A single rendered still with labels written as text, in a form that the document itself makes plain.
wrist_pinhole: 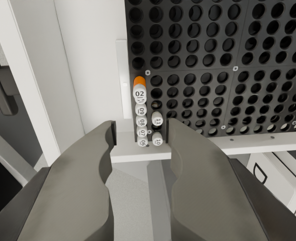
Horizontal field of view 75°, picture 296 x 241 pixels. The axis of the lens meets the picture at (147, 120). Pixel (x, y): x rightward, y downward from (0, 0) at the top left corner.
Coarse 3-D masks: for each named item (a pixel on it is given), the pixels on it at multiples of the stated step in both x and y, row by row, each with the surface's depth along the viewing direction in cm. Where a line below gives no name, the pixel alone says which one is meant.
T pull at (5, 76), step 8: (0, 72) 18; (8, 72) 18; (0, 80) 18; (8, 80) 18; (0, 88) 18; (8, 88) 19; (16, 88) 19; (0, 96) 19; (8, 96) 19; (0, 104) 19; (8, 104) 19; (16, 104) 20; (8, 112) 20; (16, 112) 20
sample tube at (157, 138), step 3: (153, 126) 25; (156, 126) 25; (156, 132) 24; (159, 132) 24; (153, 135) 23; (156, 135) 23; (159, 135) 23; (153, 138) 23; (156, 138) 23; (159, 138) 23; (153, 141) 23; (156, 141) 23; (159, 141) 23; (162, 141) 23; (156, 144) 23; (159, 144) 23
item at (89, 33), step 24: (72, 0) 22; (96, 0) 22; (120, 0) 22; (72, 24) 23; (96, 24) 23; (120, 24) 23; (72, 48) 24; (96, 48) 24; (72, 72) 26; (96, 72) 26; (96, 96) 28; (120, 96) 28; (96, 120) 30; (120, 120) 30; (120, 144) 28; (216, 144) 28; (240, 144) 27; (264, 144) 27; (288, 144) 27
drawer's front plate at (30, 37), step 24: (0, 0) 14; (24, 0) 16; (48, 0) 20; (0, 24) 14; (24, 24) 16; (48, 24) 20; (24, 48) 15; (48, 48) 20; (24, 72) 16; (48, 72) 19; (24, 96) 17; (48, 96) 19; (72, 96) 26; (48, 120) 19; (72, 120) 25; (48, 144) 20
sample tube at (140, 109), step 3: (135, 105) 22; (138, 105) 21; (141, 105) 21; (144, 105) 21; (135, 108) 21; (138, 108) 21; (141, 108) 21; (144, 108) 21; (135, 111) 21; (138, 111) 21; (141, 111) 21; (144, 111) 21; (138, 114) 21; (141, 114) 21; (144, 114) 21
